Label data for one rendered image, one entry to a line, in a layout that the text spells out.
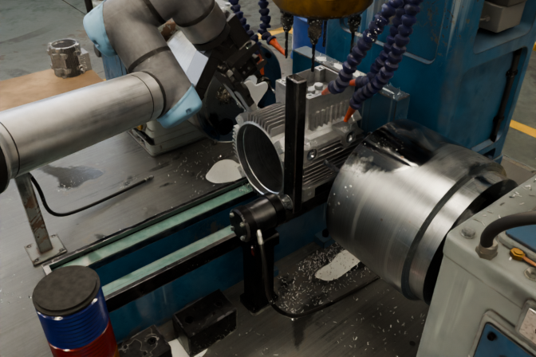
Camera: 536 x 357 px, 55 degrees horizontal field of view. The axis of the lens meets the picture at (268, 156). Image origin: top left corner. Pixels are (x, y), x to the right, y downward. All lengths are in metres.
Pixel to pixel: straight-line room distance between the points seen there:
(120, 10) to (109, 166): 0.67
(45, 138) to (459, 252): 0.50
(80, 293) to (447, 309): 0.46
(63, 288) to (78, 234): 0.71
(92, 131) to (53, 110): 0.06
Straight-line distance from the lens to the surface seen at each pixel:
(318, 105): 0.97
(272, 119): 0.95
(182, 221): 1.03
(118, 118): 0.71
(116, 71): 1.45
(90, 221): 1.26
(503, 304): 0.67
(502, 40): 1.16
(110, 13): 0.83
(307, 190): 0.99
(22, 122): 0.63
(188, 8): 0.83
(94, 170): 1.42
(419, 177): 0.76
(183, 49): 1.20
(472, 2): 1.00
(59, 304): 0.51
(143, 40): 0.82
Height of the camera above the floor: 1.58
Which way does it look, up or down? 34 degrees down
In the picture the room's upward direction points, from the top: straight up
